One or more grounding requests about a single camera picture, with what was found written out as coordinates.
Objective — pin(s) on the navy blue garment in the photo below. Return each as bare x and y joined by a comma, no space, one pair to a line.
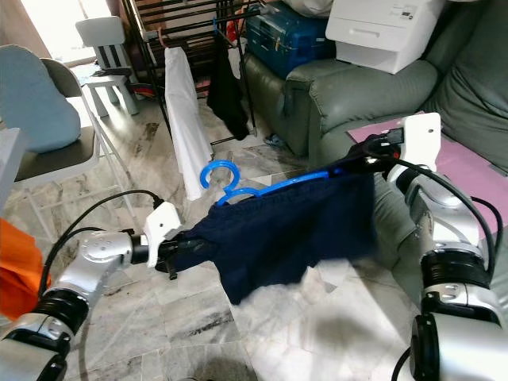
286,238

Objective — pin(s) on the blue plastic clothes hanger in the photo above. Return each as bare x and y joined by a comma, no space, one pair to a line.
286,183

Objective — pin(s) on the orange shirt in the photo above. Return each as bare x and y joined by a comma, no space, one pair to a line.
17,270

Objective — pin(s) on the grey green leather sofa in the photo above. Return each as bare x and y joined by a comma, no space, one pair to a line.
349,95

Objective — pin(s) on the pink mat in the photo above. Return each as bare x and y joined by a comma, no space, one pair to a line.
468,159

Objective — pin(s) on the white plastic folding table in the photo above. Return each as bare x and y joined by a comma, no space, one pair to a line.
9,155

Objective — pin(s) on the white hanging garment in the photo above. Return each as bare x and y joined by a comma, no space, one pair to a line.
186,119

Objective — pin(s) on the blue hard suitcase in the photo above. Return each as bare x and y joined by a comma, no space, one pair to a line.
290,40

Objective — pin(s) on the black hanging garment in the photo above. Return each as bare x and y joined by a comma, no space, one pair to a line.
228,95

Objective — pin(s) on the black metal clothes rack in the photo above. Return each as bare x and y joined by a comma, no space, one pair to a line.
149,71

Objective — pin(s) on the small white plastic chair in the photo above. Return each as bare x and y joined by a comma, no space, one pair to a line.
99,33

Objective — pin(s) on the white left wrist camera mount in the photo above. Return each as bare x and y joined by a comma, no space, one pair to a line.
165,225

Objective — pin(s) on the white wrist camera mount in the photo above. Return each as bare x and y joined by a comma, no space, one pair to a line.
422,139
165,225

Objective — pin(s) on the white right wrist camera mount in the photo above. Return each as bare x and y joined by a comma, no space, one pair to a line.
422,139

